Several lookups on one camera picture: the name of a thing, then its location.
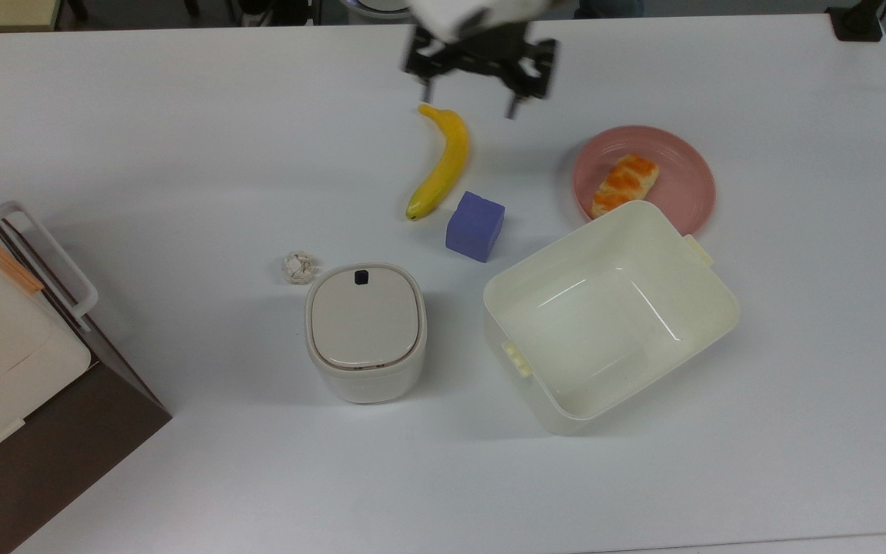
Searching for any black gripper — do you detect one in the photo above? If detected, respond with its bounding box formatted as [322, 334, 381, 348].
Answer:
[402, 20, 560, 121]

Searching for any orange glazed bread loaf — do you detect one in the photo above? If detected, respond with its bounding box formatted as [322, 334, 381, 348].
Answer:
[590, 153, 661, 220]

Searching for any pink plate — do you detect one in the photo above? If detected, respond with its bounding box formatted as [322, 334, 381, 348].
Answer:
[572, 125, 718, 238]

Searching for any yellow banana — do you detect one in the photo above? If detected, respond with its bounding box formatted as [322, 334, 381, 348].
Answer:
[405, 104, 471, 222]

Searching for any purple cube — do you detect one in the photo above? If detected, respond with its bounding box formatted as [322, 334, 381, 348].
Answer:
[445, 191, 507, 265]

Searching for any small white crumpled ball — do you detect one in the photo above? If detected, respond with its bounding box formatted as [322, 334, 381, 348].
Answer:
[281, 251, 318, 285]

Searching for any small beige lidded bin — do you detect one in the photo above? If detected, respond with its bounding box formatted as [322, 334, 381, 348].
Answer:
[304, 262, 428, 405]

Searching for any white square plastic container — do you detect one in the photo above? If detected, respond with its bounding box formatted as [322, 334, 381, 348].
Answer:
[482, 199, 741, 437]

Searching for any black stand base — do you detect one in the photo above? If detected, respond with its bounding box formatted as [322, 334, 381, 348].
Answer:
[826, 0, 886, 42]

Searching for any dark brown storage box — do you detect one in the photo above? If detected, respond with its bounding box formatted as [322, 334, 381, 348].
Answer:
[0, 168, 173, 554]

